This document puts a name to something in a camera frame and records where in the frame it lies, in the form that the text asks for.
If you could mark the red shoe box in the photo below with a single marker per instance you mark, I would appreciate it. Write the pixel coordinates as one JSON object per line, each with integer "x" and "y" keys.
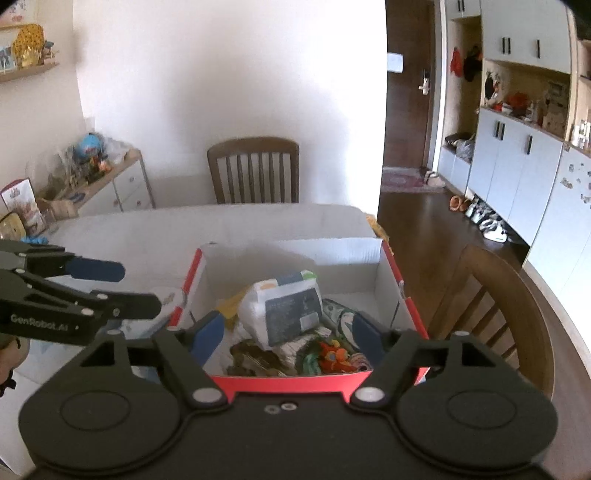
{"x": 300, "y": 383}

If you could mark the white wooden sideboard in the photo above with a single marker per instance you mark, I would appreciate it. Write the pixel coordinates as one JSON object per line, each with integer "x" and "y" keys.
{"x": 129, "y": 184}

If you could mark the wooden wall shelf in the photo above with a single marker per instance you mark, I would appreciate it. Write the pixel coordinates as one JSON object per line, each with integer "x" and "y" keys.
{"x": 27, "y": 71}

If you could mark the blue cloth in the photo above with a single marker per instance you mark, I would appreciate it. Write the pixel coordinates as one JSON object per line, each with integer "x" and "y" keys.
{"x": 34, "y": 240}

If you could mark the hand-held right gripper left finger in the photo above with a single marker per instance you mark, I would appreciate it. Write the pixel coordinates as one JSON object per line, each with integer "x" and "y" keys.
{"x": 207, "y": 334}

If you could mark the yellow box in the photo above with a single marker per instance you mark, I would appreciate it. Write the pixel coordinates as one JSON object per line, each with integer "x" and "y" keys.
{"x": 11, "y": 226}

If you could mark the red white printed box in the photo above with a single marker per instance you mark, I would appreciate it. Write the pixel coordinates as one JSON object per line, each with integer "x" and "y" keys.
{"x": 18, "y": 198}

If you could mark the grey shoes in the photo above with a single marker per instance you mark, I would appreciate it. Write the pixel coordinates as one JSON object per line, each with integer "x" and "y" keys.
{"x": 480, "y": 212}

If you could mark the golden ornament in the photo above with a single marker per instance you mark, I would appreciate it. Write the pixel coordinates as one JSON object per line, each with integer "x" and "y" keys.
{"x": 27, "y": 44}

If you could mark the blue globe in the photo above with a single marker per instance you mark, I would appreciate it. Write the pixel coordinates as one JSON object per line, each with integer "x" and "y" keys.
{"x": 92, "y": 143}

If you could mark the orange plush toy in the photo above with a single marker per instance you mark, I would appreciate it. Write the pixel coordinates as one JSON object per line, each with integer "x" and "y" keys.
{"x": 334, "y": 355}

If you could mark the white wipes pack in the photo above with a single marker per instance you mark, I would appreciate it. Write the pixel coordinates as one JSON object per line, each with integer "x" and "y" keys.
{"x": 286, "y": 314}

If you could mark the beige snack packet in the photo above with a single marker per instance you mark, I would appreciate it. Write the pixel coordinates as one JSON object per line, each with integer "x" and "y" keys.
{"x": 251, "y": 360}

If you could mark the wooden crate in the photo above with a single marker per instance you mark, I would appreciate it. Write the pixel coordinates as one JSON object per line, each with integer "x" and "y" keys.
{"x": 60, "y": 207}

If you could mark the patterned doorway rug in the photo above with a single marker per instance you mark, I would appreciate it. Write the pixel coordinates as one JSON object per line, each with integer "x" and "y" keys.
{"x": 401, "y": 180}

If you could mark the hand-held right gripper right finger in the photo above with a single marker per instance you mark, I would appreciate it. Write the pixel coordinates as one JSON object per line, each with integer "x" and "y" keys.
{"x": 367, "y": 334}

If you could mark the orange shoes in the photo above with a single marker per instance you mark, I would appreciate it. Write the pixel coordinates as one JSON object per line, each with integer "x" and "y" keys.
{"x": 458, "y": 203}

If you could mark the black hat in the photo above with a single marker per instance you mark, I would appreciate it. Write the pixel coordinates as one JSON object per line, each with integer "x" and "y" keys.
{"x": 472, "y": 64}

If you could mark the pale slippers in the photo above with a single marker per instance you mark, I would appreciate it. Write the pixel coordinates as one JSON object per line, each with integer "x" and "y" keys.
{"x": 434, "y": 179}

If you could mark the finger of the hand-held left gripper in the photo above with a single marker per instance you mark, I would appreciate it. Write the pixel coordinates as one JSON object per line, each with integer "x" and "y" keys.
{"x": 97, "y": 270}
{"x": 134, "y": 305}

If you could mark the red hat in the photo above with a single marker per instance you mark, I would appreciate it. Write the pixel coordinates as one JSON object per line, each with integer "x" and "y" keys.
{"x": 455, "y": 62}

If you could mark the yellow packet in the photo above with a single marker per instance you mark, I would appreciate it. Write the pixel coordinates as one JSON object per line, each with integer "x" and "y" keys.
{"x": 231, "y": 304}

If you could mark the wooden round-back chair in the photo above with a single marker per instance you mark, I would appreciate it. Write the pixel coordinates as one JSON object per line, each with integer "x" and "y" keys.
{"x": 508, "y": 295}

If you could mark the white wooden wall cabinet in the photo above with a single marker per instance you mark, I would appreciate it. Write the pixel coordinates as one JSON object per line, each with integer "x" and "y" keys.
{"x": 508, "y": 161}

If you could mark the clear plastic bag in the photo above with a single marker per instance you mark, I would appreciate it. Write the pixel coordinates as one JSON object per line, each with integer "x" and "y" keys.
{"x": 115, "y": 150}

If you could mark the brown door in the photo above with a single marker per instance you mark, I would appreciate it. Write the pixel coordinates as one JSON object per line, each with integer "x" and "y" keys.
{"x": 406, "y": 115}

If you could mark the wooden slat-back chair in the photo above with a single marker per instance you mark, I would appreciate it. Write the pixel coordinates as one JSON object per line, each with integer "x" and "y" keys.
{"x": 254, "y": 145}

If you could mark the white shoes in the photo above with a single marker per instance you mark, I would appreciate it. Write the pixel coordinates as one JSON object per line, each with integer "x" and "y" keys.
{"x": 495, "y": 231}

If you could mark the small framed picture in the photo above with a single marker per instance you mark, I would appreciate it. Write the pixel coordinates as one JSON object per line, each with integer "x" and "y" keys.
{"x": 5, "y": 60}

